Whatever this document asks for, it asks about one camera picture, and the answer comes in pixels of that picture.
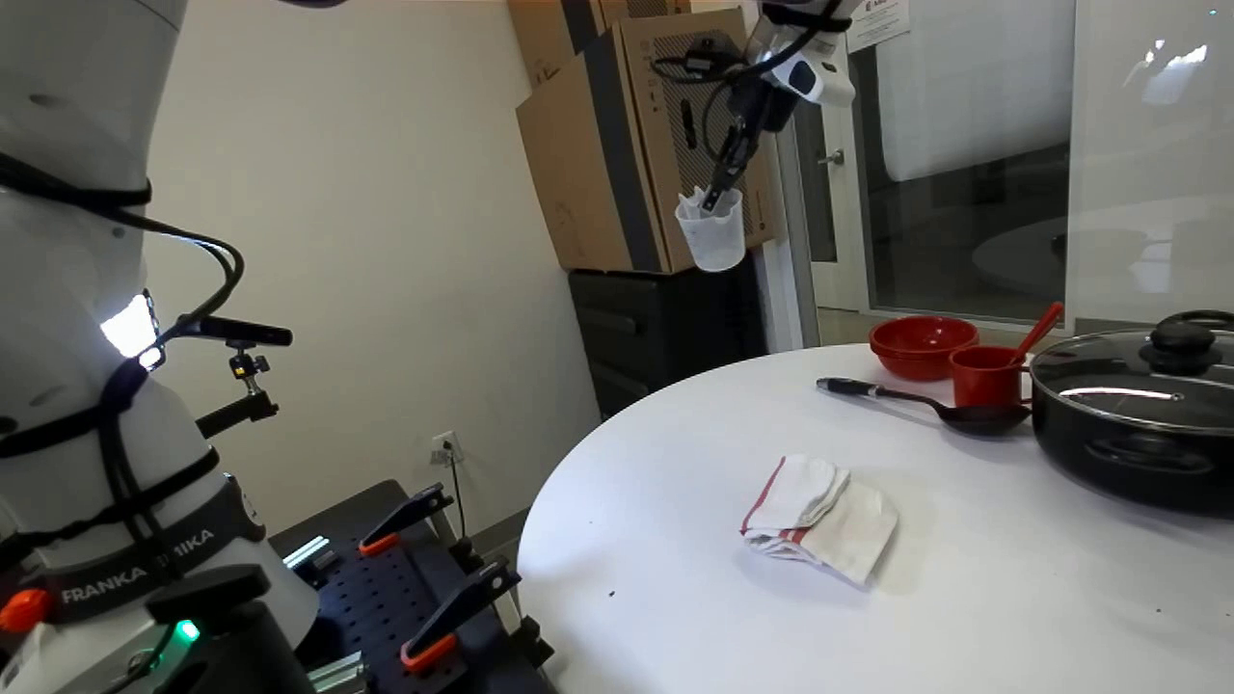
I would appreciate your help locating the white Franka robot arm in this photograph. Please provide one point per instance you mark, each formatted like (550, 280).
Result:
(80, 255)

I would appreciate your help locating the white paper sign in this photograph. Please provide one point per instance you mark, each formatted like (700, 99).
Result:
(877, 25)

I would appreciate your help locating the white wall outlet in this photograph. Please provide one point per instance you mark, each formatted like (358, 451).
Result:
(444, 449)

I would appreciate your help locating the red bowl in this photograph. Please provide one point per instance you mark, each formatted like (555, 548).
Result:
(919, 350)

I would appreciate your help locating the clear plastic measuring jug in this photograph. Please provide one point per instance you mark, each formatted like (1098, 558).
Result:
(715, 234)

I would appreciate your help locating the black ladle spoon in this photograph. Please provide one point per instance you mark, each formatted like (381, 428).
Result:
(979, 419)

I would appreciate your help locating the large cardboard box grey stripe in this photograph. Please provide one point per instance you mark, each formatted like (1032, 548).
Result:
(604, 179)

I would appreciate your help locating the white towel with red stripes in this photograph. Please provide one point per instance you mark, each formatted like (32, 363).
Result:
(823, 513)

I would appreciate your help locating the black cooking pot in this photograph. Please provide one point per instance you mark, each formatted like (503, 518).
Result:
(1131, 463)

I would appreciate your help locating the black device with green light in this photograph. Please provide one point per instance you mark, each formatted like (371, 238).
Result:
(217, 630)

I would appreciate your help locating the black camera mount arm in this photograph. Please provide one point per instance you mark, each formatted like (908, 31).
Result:
(237, 338)

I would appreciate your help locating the black pot lid with knob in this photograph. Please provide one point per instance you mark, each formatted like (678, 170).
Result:
(1143, 372)

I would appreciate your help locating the black workbench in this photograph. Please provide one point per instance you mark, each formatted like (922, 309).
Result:
(361, 602)

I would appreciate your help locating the small cardboard box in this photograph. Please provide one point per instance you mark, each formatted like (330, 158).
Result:
(555, 31)

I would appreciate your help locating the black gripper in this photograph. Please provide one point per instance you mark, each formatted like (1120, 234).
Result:
(763, 100)

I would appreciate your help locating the black cabinet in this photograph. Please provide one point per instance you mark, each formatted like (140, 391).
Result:
(659, 332)

